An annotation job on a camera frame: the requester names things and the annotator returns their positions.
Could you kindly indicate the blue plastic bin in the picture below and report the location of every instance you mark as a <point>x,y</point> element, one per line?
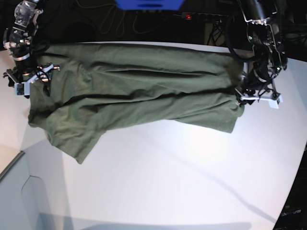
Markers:
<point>139,5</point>

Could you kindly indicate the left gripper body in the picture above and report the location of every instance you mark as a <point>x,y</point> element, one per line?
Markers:
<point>252,86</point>

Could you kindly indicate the white power strip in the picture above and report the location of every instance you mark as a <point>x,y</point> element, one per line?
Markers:
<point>204,17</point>

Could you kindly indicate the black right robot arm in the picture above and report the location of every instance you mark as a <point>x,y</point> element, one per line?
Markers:
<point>20,41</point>

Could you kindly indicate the green t-shirt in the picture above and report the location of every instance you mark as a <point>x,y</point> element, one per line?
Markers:
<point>103,87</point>

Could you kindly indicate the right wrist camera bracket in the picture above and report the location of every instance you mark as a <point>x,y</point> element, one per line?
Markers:
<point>23,89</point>

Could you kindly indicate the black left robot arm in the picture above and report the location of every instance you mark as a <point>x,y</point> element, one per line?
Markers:
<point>265,36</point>

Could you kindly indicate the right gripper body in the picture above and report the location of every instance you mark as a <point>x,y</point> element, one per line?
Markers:
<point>22,71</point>

